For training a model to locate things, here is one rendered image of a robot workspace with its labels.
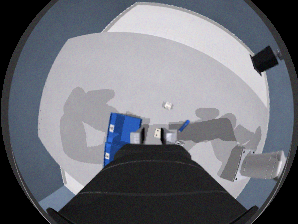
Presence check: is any blue three-compartment bin tray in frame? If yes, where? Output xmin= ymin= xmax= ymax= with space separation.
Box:
xmin=103 ymin=113 xmax=142 ymax=168

